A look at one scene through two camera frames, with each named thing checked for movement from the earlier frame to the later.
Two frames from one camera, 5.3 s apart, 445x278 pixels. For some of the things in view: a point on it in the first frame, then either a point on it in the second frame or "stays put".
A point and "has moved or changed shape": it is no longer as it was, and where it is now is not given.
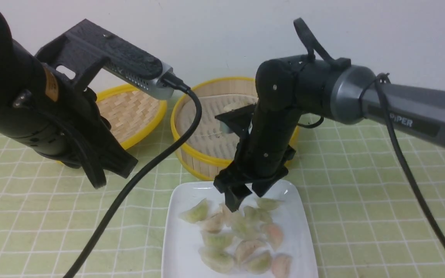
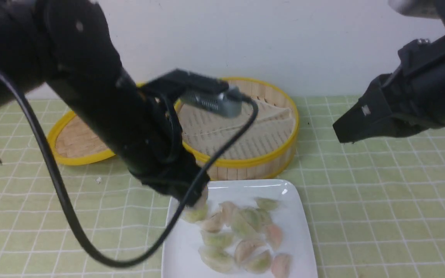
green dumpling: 196,214 stays put
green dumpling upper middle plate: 265,215 stays put
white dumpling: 236,105 has moved or changed shape
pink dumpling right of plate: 275,234 stays put
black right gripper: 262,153 -> 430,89
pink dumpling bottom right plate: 281,265 stays put
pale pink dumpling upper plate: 226,215 stays put
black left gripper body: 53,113 -> 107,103
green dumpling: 265,203 stays put
